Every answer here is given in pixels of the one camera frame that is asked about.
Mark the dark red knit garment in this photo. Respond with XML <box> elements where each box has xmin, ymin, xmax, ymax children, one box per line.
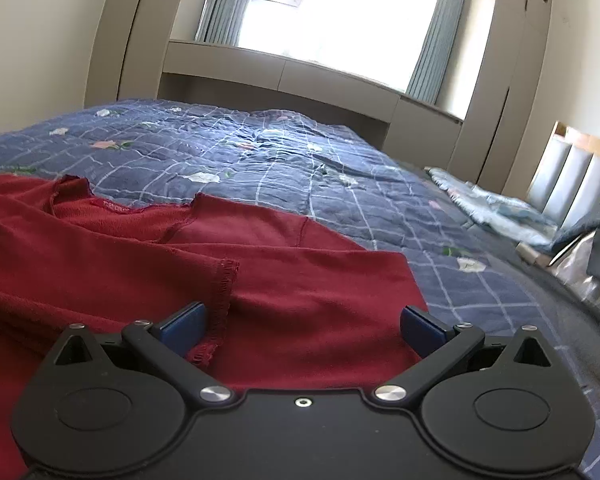
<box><xmin>0</xmin><ymin>174</ymin><xmax>424</xmax><ymax>479</ymax></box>

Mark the small white box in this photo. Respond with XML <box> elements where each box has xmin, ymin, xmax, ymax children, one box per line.
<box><xmin>516</xmin><ymin>243</ymin><xmax>552</xmax><ymax>268</ymax></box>

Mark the light blue folded cloth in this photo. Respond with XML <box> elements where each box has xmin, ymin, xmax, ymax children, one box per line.
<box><xmin>425</xmin><ymin>167</ymin><xmax>558</xmax><ymax>246</ymax></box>

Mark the clear plastic bag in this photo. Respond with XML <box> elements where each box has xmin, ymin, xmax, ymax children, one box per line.
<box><xmin>548</xmin><ymin>231</ymin><xmax>600</xmax><ymax>309</ymax></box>

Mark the grey bed sheet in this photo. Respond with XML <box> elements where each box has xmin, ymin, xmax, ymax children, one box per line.
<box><xmin>499</xmin><ymin>238</ymin><xmax>600</xmax><ymax>411</ymax></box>

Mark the blue checked floral quilt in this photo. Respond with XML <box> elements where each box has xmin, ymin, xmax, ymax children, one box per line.
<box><xmin>0</xmin><ymin>100</ymin><xmax>600</xmax><ymax>479</ymax></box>

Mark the right beige wardrobe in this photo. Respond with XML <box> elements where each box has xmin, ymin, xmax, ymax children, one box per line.
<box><xmin>448</xmin><ymin>0</ymin><xmax>552</xmax><ymax>193</ymax></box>

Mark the beige wardrobe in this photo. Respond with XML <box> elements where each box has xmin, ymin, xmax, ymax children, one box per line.
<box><xmin>448</xmin><ymin>0</ymin><xmax>552</xmax><ymax>193</ymax></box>
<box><xmin>84</xmin><ymin>0</ymin><xmax>204</xmax><ymax>107</ymax></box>

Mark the beige window bench cabinet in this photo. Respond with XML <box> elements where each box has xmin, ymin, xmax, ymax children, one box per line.
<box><xmin>162</xmin><ymin>40</ymin><xmax>462</xmax><ymax>167</ymax></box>

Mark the grey padded headboard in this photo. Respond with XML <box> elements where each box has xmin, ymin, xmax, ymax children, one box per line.
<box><xmin>526</xmin><ymin>122</ymin><xmax>600</xmax><ymax>228</ymax></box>

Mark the right teal curtain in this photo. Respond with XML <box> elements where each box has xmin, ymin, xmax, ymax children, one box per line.
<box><xmin>406</xmin><ymin>0</ymin><xmax>465</xmax><ymax>105</ymax></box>

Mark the teal curtain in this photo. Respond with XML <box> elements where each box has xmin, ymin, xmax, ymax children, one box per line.
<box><xmin>406</xmin><ymin>0</ymin><xmax>465</xmax><ymax>105</ymax></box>
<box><xmin>195</xmin><ymin>0</ymin><xmax>250</xmax><ymax>47</ymax></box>

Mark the left teal curtain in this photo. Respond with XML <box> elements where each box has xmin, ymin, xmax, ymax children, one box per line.
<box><xmin>195</xmin><ymin>0</ymin><xmax>250</xmax><ymax>47</ymax></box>

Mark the left beige wardrobe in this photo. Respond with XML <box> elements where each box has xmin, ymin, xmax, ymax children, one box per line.
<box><xmin>84</xmin><ymin>0</ymin><xmax>204</xmax><ymax>107</ymax></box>

